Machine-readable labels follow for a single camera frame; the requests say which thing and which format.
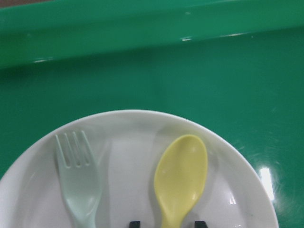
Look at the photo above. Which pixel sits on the green plastic tray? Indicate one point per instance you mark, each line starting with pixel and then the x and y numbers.
pixel 233 66

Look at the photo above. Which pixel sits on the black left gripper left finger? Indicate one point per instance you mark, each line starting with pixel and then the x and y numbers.
pixel 135 224

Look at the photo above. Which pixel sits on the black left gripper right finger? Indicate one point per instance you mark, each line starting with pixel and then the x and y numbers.
pixel 200 224

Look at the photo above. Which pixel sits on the white round plate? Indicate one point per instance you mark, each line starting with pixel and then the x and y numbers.
pixel 128 145

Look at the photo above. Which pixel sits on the yellow plastic spoon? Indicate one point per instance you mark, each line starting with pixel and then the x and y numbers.
pixel 180 179

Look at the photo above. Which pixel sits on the pale green plastic fork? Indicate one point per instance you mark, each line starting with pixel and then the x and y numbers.
pixel 80 182

